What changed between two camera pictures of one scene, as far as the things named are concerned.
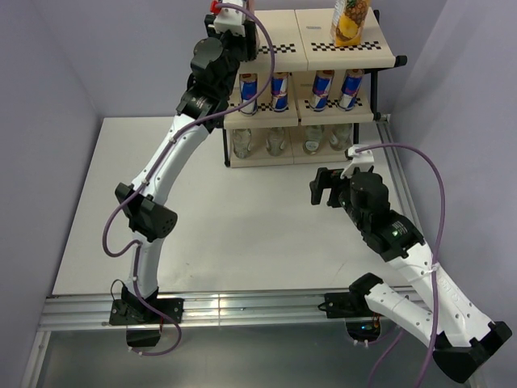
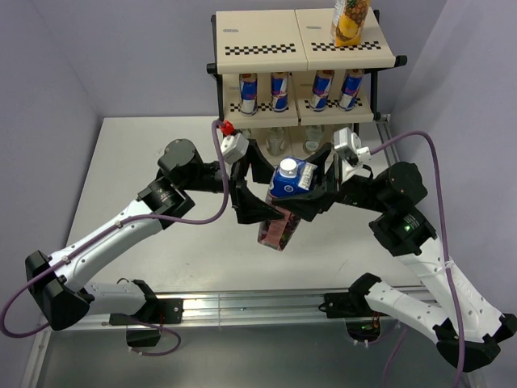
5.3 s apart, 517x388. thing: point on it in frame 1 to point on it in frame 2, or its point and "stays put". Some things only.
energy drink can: [322, 82] stays put
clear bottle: [313, 139] stays put
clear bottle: [275, 141] stays put
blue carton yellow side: [347, 22] stays put
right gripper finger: [323, 179] to [318, 158]
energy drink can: [279, 88] stays put
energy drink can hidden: [350, 86] stays put
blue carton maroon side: [250, 6] to [292, 178]
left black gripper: [247, 43] to [250, 208]
